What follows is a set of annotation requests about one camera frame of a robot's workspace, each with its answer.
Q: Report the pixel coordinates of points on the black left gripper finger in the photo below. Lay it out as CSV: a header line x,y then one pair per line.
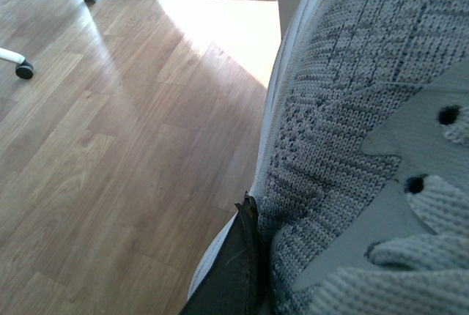
x,y
236,282

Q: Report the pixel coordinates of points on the grey office chair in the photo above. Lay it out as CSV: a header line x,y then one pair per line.
x,y
23,69

